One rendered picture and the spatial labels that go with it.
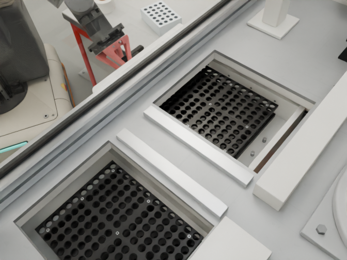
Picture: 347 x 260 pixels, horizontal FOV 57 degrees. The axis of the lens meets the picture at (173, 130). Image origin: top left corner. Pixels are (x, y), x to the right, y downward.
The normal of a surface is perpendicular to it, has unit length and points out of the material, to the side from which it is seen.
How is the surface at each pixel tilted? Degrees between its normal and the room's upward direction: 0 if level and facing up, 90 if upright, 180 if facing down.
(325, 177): 0
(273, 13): 90
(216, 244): 0
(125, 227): 0
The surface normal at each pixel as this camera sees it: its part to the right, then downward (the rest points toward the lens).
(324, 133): -0.05, -0.58
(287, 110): -0.67, 0.63
